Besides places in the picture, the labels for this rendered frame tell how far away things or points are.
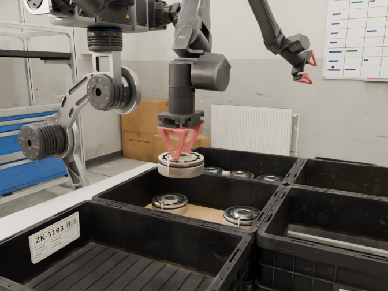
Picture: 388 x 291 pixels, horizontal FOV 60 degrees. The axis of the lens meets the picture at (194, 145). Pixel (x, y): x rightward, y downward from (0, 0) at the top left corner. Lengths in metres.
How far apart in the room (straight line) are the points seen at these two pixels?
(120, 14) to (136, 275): 0.99
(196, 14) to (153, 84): 4.11
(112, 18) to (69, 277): 0.94
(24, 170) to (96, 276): 2.22
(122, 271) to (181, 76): 0.41
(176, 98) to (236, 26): 3.53
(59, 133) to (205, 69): 1.19
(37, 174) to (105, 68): 1.71
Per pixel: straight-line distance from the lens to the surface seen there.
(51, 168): 3.02
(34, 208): 1.44
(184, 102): 0.69
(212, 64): 0.66
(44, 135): 1.70
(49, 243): 0.76
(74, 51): 3.08
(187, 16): 0.75
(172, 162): 0.71
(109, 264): 0.76
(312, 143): 3.95
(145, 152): 4.50
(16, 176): 2.87
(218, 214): 0.95
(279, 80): 3.97
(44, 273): 0.77
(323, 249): 0.63
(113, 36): 1.36
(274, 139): 3.93
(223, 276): 0.53
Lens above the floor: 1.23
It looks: 13 degrees down
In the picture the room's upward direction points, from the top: straight up
